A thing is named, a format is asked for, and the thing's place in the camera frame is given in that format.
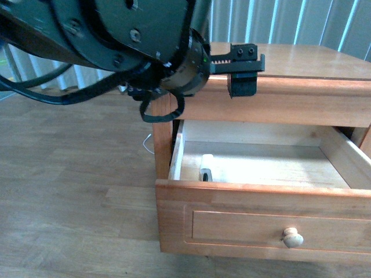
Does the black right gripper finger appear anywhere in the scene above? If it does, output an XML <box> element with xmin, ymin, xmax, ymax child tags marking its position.
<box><xmin>227</xmin><ymin>72</ymin><xmax>257</xmax><ymax>98</ymax></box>

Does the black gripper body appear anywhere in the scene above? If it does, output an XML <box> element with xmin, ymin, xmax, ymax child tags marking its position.
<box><xmin>210</xmin><ymin>43</ymin><xmax>265</xmax><ymax>75</ymax></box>

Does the white charger block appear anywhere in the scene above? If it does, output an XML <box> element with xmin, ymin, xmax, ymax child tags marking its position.
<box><xmin>199</xmin><ymin>154</ymin><xmax>214</xmax><ymax>182</ymax></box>

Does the wooden drawer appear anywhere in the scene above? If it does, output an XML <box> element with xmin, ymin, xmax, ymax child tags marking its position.
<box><xmin>155</xmin><ymin>119</ymin><xmax>371</xmax><ymax>258</ymax></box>

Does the pale drawer knob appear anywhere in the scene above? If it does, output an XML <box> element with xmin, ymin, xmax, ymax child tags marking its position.
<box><xmin>283</xmin><ymin>227</ymin><xmax>304</xmax><ymax>248</ymax></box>

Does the light wooden nightstand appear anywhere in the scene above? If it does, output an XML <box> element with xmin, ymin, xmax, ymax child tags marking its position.
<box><xmin>153</xmin><ymin>45</ymin><xmax>370</xmax><ymax>195</ymax></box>

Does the white floor cable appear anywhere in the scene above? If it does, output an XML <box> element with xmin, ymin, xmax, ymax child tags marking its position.
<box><xmin>142</xmin><ymin>133</ymin><xmax>155</xmax><ymax>154</ymax></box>

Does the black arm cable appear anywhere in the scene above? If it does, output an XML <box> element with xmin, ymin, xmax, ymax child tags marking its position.
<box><xmin>0</xmin><ymin>62</ymin><xmax>186</xmax><ymax>124</ymax></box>

